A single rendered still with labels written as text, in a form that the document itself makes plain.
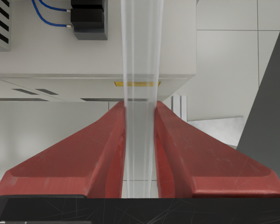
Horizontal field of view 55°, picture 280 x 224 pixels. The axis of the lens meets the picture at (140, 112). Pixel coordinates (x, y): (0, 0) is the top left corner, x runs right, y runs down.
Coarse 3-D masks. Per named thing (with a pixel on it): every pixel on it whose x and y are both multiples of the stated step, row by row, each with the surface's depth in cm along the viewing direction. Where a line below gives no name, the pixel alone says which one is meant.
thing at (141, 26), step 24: (120, 0) 9; (144, 0) 8; (144, 24) 9; (144, 48) 10; (144, 72) 10; (144, 96) 11; (144, 120) 12; (144, 144) 13; (144, 168) 14; (144, 192) 16
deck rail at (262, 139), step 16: (272, 64) 16; (272, 80) 16; (256, 96) 18; (272, 96) 16; (256, 112) 18; (272, 112) 16; (256, 128) 18; (272, 128) 16; (240, 144) 21; (256, 144) 18; (272, 144) 16; (256, 160) 18; (272, 160) 16
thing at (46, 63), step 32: (64, 0) 45; (192, 0) 46; (32, 32) 45; (64, 32) 45; (192, 32) 45; (0, 64) 45; (32, 64) 45; (64, 64) 45; (96, 64) 45; (160, 64) 45; (192, 64) 45; (0, 96) 79; (32, 96) 79; (64, 96) 79; (96, 96) 79; (160, 96) 78
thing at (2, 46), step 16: (0, 0) 41; (32, 0) 42; (80, 0) 39; (96, 0) 39; (0, 16) 41; (80, 16) 39; (96, 16) 39; (0, 32) 41; (80, 32) 42; (96, 32) 42; (0, 48) 43; (176, 96) 75; (176, 112) 75
